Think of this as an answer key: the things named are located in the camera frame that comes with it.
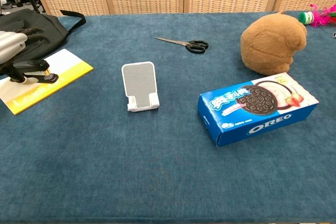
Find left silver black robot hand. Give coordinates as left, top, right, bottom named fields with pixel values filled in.
left=0, top=27, right=45, bottom=86

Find black stapler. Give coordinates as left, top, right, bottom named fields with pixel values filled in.
left=12, top=60, right=59, bottom=84

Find white and yellow booklet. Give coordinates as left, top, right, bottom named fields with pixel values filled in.
left=0, top=48, right=94, bottom=115

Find black backpack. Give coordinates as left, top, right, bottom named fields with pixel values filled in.
left=0, top=8, right=87, bottom=63

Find white grey phone stand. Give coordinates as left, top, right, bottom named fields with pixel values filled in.
left=121, top=61, right=160, bottom=112

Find blue felt table cover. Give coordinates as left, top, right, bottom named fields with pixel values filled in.
left=0, top=10, right=336, bottom=222

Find blue Oreo cookie box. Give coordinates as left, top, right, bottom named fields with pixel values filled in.
left=197, top=72, right=320, bottom=148

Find brown plush toy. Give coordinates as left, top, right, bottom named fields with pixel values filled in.
left=240, top=10, right=308, bottom=76

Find pink feather shuttlecock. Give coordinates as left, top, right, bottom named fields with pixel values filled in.
left=299, top=3, right=336, bottom=27

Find black-handled scissors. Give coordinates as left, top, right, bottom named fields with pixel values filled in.
left=153, top=36, right=209, bottom=55

